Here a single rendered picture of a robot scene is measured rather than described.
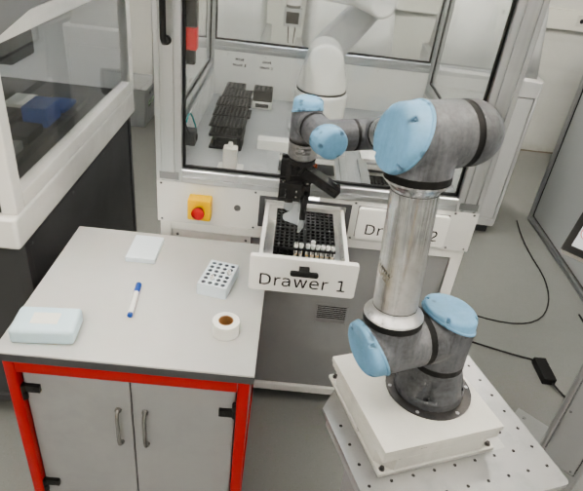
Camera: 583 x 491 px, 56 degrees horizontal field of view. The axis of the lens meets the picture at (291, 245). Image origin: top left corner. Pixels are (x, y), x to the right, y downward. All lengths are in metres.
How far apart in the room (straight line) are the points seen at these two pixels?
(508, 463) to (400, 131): 0.77
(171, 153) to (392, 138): 0.94
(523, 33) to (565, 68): 3.67
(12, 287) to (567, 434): 1.91
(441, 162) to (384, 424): 0.56
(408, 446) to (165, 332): 0.66
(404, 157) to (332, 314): 1.19
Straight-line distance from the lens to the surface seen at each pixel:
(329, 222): 1.67
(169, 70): 1.62
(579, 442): 2.20
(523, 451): 1.37
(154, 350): 1.40
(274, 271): 1.45
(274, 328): 2.05
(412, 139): 0.87
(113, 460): 1.72
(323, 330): 2.05
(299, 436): 2.21
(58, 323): 1.44
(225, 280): 1.56
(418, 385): 1.22
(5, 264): 1.89
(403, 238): 0.96
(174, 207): 1.79
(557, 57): 5.26
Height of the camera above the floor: 1.73
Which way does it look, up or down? 33 degrees down
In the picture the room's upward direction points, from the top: 7 degrees clockwise
